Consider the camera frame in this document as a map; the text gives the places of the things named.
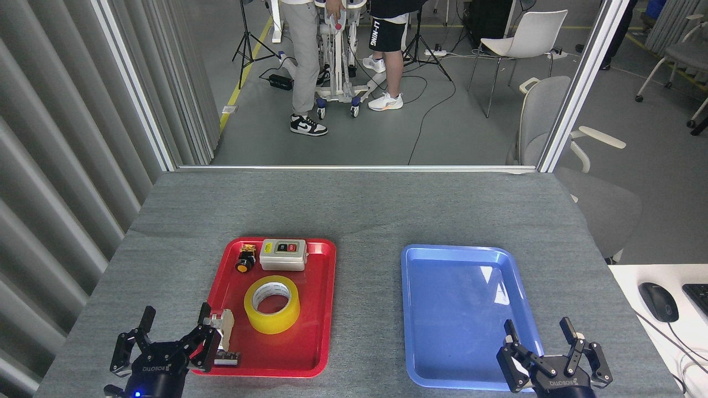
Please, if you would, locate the white plastic chair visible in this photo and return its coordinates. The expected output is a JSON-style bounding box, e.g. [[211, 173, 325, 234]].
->
[[467, 9, 569, 119]]

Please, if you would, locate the grey wheeled chair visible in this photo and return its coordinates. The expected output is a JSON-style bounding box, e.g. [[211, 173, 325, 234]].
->
[[635, 14, 708, 103]]

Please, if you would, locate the black orange push button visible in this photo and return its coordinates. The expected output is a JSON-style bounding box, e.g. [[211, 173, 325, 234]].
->
[[235, 243, 258, 274]]

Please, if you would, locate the grey office chair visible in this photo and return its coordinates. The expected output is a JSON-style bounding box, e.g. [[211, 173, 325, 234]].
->
[[506, 76, 643, 265]]

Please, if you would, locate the black tripod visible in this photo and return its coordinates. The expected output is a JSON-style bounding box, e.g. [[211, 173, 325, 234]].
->
[[232, 0, 280, 90], [403, 6, 452, 82]]

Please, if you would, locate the yellow tape roll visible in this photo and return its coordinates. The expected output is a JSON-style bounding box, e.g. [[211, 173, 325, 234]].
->
[[244, 275, 301, 335]]

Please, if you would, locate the white desk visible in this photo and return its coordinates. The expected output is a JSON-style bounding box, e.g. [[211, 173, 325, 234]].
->
[[607, 264, 708, 398]]

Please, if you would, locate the grey two-button switch box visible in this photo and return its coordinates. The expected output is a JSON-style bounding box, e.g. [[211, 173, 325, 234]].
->
[[259, 239, 308, 272]]

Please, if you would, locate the silver aluminium rail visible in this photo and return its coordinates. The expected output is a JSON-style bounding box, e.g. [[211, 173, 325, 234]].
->
[[176, 164, 537, 173]]

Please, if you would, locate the black cabinet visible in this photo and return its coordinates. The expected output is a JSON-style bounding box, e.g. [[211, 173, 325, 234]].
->
[[464, 0, 515, 48]]

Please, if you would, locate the silver aluminium post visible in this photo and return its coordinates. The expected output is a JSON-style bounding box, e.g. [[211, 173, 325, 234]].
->
[[90, 0, 178, 172], [537, 0, 631, 173]]

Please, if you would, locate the person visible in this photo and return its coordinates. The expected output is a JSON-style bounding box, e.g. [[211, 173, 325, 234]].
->
[[362, 0, 428, 112], [575, 0, 637, 71], [279, 0, 345, 137]]

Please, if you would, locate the white red circuit breaker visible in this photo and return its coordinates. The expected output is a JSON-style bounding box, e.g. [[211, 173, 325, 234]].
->
[[210, 310, 235, 354]]

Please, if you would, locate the white wheeled stand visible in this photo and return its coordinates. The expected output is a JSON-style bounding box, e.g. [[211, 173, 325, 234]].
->
[[269, 0, 407, 118]]

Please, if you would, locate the blue plastic tray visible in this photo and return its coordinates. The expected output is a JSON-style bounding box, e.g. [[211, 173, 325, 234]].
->
[[400, 244, 551, 392]]

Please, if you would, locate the red plastic tray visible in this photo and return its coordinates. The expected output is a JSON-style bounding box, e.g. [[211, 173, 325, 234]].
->
[[188, 237, 337, 379]]

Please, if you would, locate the black floor cable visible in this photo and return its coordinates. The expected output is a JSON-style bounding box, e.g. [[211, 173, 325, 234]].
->
[[408, 72, 457, 165]]

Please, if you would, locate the black keyboard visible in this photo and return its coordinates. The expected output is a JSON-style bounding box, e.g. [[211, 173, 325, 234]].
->
[[682, 284, 708, 318]]

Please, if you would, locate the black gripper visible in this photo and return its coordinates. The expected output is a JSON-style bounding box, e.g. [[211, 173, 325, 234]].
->
[[496, 317, 613, 398], [109, 303, 223, 398]]

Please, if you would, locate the black computer mouse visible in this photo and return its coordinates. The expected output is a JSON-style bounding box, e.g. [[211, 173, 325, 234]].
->
[[638, 282, 680, 323]]

